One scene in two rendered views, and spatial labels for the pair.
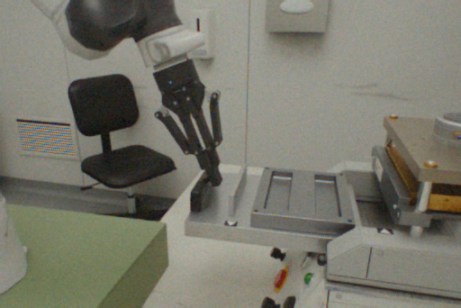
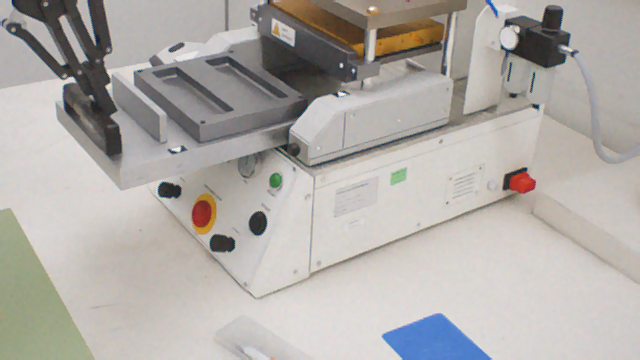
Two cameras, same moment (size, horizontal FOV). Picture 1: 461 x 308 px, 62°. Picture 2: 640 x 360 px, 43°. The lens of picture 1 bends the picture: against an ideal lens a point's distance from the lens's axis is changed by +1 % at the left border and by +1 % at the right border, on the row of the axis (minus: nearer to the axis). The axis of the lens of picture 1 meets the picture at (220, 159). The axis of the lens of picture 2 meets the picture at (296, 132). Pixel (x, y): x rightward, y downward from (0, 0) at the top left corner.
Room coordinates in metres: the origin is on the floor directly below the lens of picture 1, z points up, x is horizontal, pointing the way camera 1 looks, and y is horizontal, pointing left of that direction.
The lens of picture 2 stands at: (-0.15, 0.54, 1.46)
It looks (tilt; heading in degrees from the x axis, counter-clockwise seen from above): 27 degrees down; 312
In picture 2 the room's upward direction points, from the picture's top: 2 degrees clockwise
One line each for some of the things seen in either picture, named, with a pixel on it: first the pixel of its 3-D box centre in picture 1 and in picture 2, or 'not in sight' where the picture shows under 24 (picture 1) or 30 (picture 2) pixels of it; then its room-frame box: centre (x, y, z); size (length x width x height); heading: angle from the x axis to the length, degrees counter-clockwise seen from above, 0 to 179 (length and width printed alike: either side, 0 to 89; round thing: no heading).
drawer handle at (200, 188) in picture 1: (205, 184); (90, 116); (0.67, 0.03, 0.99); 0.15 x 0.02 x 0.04; 168
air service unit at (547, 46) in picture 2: not in sight; (527, 53); (0.33, -0.46, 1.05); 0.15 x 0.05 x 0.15; 168
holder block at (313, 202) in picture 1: (302, 196); (218, 91); (0.63, -0.15, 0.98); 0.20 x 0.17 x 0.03; 168
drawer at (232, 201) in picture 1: (275, 200); (188, 106); (0.64, -0.10, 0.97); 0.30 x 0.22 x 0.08; 78
